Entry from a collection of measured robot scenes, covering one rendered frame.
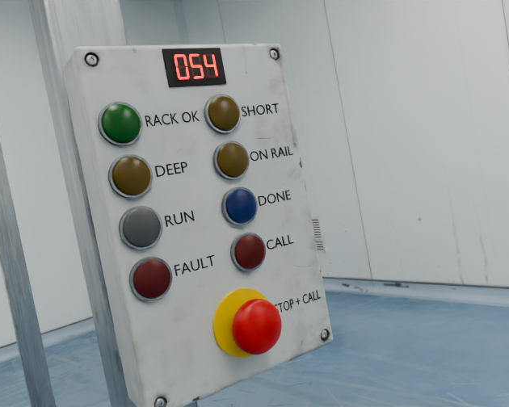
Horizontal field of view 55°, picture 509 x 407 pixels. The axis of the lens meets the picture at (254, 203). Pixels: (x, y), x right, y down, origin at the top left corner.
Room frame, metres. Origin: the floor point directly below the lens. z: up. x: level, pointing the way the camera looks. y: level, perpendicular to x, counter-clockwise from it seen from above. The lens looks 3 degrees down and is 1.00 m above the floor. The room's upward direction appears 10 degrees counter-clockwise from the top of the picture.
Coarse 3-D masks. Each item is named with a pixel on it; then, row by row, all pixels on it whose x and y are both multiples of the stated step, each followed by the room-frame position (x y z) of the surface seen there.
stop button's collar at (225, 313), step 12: (240, 288) 0.37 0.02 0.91; (228, 300) 0.36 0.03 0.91; (240, 300) 0.37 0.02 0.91; (216, 312) 0.36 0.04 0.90; (228, 312) 0.36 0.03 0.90; (216, 324) 0.36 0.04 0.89; (228, 324) 0.36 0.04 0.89; (216, 336) 0.36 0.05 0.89; (228, 336) 0.36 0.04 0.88; (228, 348) 0.36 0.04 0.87
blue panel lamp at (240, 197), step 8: (232, 192) 0.37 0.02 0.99; (240, 192) 0.37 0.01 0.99; (248, 192) 0.38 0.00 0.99; (232, 200) 0.37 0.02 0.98; (240, 200) 0.37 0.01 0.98; (248, 200) 0.38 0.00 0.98; (232, 208) 0.37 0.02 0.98; (240, 208) 0.37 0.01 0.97; (248, 208) 0.38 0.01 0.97; (232, 216) 0.37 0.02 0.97; (240, 216) 0.37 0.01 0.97; (248, 216) 0.38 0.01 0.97
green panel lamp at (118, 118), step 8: (120, 104) 0.33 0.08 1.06; (104, 112) 0.33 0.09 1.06; (112, 112) 0.33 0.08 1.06; (120, 112) 0.33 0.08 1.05; (128, 112) 0.34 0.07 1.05; (136, 112) 0.34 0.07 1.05; (104, 120) 0.33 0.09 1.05; (112, 120) 0.33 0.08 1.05; (120, 120) 0.33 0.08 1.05; (128, 120) 0.33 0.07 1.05; (136, 120) 0.34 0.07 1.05; (104, 128) 0.33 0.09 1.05; (112, 128) 0.33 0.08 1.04; (120, 128) 0.33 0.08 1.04; (128, 128) 0.33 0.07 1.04; (136, 128) 0.34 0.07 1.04; (112, 136) 0.33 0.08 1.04; (120, 136) 0.33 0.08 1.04; (128, 136) 0.33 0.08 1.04; (136, 136) 0.34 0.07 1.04
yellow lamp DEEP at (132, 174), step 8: (120, 160) 0.33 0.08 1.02; (128, 160) 0.33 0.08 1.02; (136, 160) 0.34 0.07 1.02; (120, 168) 0.33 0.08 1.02; (128, 168) 0.33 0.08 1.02; (136, 168) 0.33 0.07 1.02; (144, 168) 0.34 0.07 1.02; (112, 176) 0.33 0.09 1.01; (120, 176) 0.33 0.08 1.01; (128, 176) 0.33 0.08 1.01; (136, 176) 0.33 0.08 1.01; (144, 176) 0.34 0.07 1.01; (120, 184) 0.33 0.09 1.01; (128, 184) 0.33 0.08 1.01; (136, 184) 0.33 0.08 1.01; (144, 184) 0.34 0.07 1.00; (128, 192) 0.33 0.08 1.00; (136, 192) 0.33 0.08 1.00
